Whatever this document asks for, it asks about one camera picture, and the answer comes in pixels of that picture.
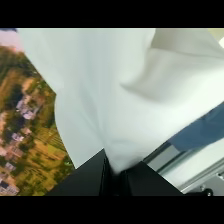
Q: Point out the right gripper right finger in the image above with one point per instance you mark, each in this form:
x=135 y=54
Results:
x=150 y=181

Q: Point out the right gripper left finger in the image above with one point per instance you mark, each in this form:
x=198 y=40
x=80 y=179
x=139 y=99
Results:
x=86 y=180

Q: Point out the white shirt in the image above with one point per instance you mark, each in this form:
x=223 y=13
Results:
x=133 y=93

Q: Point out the blue garment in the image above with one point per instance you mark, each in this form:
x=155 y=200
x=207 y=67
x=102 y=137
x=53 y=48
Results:
x=203 y=130

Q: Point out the silver frame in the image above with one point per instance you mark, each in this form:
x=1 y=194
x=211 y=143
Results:
x=196 y=166

